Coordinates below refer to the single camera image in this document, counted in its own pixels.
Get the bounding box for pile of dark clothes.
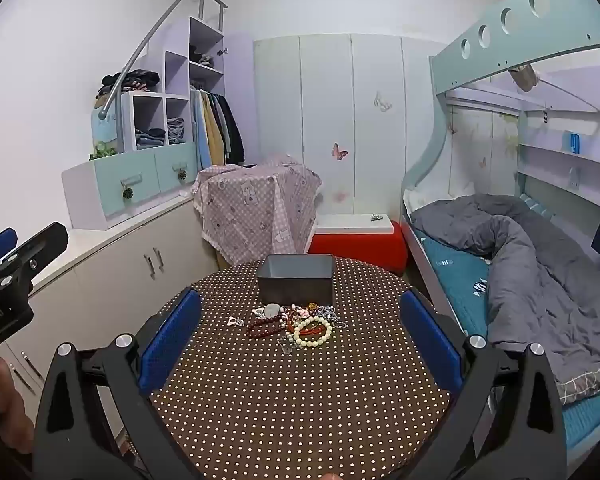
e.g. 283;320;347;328
97;70;161;98

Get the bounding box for row of hanging clothes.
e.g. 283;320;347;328
190;87;246;171

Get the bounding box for white pillow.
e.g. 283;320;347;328
402;191;433;221

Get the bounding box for teal striped pillow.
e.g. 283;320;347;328
520;195;556;221

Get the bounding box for pile of jewelry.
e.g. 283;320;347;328
247;301;349;357

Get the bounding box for person's left hand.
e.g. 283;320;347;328
0;356;35;454

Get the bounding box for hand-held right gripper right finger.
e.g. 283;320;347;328
399;287;567;480

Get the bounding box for teal bunk bed frame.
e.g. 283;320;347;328
400;0;600;471

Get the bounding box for lilac stair cabinet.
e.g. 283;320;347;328
61;15;256;231

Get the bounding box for brown polka-dot tablecloth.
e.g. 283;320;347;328
117;256;453;480

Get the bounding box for red storage bench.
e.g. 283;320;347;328
307;214;409;276

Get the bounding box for lilac wall shelf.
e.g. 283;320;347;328
517;137;600;173

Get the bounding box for pink checked bear cloth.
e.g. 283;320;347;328
191;154;323;266

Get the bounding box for narrow teal drawer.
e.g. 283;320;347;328
155;141;199;194

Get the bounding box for folded blue jeans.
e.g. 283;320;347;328
135;127;167;150

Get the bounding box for light blue paper sign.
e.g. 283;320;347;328
91;109;118;145

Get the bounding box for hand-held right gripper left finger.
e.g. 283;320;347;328
32;287;203;480

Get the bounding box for wide teal drawer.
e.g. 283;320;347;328
91;150;162;217

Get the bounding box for grey metal handrail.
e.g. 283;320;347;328
99;0;228;153

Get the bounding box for teal bed sheet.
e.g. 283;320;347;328
414;230;600;466

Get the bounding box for grey metal tin box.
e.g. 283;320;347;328
256;254;336;309

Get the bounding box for grey duvet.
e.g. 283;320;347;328
410;194;600;401

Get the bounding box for white wardrobe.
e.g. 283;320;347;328
252;34;448;221

